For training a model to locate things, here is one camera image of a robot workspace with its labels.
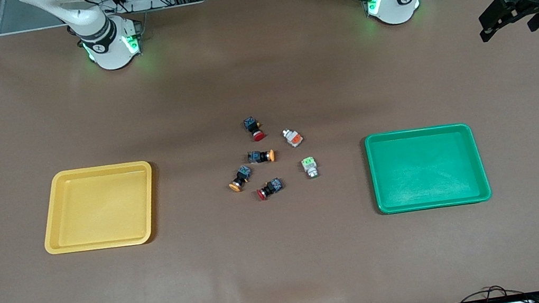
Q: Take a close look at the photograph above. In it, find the yellow push button switch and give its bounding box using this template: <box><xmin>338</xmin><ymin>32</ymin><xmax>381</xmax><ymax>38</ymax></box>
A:
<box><xmin>246</xmin><ymin>147</ymin><xmax>276</xmax><ymax>166</ymax></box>
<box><xmin>226</xmin><ymin>163</ymin><xmax>255</xmax><ymax>194</ymax></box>

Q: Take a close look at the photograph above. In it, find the white button with orange block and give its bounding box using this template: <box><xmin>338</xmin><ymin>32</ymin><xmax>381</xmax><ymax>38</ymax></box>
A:
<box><xmin>281</xmin><ymin>126</ymin><xmax>305</xmax><ymax>149</ymax></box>

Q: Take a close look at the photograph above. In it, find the green plastic tray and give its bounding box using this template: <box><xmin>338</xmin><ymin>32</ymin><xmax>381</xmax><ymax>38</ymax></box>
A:
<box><xmin>364</xmin><ymin>118</ymin><xmax>494</xmax><ymax>218</ymax></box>

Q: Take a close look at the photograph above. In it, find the white button with green block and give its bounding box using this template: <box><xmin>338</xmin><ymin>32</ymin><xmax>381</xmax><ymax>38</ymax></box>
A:
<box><xmin>301</xmin><ymin>155</ymin><xmax>320</xmax><ymax>180</ymax></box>

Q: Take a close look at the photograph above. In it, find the red push button switch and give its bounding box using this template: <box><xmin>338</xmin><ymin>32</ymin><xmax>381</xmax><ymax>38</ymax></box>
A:
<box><xmin>242</xmin><ymin>115</ymin><xmax>267</xmax><ymax>144</ymax></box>
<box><xmin>254</xmin><ymin>176</ymin><xmax>286</xmax><ymax>202</ymax></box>

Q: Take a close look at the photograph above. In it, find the yellow plastic tray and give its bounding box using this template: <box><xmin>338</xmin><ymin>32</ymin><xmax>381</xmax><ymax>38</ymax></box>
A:
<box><xmin>34</xmin><ymin>158</ymin><xmax>163</xmax><ymax>259</ymax></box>

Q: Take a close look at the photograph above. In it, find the brown table mat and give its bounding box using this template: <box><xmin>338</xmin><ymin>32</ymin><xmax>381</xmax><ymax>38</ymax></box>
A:
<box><xmin>0</xmin><ymin>0</ymin><xmax>539</xmax><ymax>303</ymax></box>

